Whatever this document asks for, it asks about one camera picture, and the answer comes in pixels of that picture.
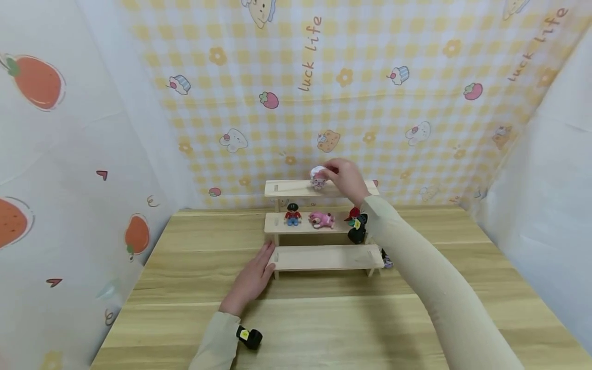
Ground person's right hand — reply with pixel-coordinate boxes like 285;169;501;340
322;158;372;208

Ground person's left hand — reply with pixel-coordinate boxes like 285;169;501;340
218;240;278;317

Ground black wrist band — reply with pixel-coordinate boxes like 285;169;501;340
235;325;264;352
347;212;370;245

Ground person's left forearm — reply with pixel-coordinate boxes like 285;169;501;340
187;310;244;370

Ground three-tier wooden display shelf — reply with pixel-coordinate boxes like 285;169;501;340
264;178;386;281

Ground white and pink toy figure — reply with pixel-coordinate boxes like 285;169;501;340
309;165;330;191

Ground pink toy animal figure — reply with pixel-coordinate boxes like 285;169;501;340
308;210;336;230

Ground person's right forearm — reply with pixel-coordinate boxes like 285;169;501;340
359;195;526;370

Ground black-haired red-shirted toy figure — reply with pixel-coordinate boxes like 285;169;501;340
284;202;303;227

